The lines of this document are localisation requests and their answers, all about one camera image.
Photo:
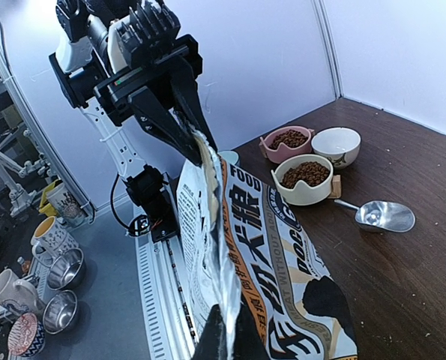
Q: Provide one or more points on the front aluminium rail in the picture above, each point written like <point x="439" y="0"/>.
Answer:
<point x="164" y="291"/>

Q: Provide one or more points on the patterned mug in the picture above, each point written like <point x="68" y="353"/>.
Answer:
<point x="50" y="240"/>

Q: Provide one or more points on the left metal frame post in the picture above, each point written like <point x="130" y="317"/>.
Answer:
<point x="330" y="49"/>

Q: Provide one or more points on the light blue ceramic bowl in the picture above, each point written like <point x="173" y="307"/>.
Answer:
<point x="231" y="157"/>

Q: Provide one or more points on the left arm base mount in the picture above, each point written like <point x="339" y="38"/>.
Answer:
<point x="158" y="230"/>

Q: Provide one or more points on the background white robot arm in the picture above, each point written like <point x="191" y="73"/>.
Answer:
<point x="12" y="171"/>

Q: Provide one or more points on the white ceramic bowl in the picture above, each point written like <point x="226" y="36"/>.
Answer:
<point x="340" y="145"/>

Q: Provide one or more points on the pink pet bowl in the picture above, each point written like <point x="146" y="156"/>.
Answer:
<point x="286" y="142"/>

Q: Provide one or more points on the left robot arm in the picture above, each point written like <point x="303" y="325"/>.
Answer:
<point x="80" y="63"/>

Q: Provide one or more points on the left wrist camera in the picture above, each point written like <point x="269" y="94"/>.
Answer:
<point x="143" y="37"/>

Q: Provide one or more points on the red patterned ceramic bowl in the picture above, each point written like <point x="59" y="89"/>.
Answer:
<point x="27" y="336"/>

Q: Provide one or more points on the cream pet bowl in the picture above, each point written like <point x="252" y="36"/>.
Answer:
<point x="304" y="180"/>

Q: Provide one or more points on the steel bowl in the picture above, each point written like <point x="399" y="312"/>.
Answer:
<point x="68" y="271"/>
<point x="61" y="313"/>

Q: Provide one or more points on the tall patterned cup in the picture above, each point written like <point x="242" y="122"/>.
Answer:
<point x="66" y="205"/>

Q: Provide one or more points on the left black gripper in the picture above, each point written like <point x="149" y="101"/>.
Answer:
<point x="172" y="83"/>

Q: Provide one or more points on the metal food scoop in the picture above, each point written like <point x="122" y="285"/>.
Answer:
<point x="379" y="216"/>

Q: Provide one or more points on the white grey mug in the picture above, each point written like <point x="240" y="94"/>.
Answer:
<point x="18" y="295"/>

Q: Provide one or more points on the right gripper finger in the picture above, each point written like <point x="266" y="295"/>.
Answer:
<point x="212" y="342"/>

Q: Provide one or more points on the pet food bag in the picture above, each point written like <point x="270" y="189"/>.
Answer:
<point x="243" y="245"/>

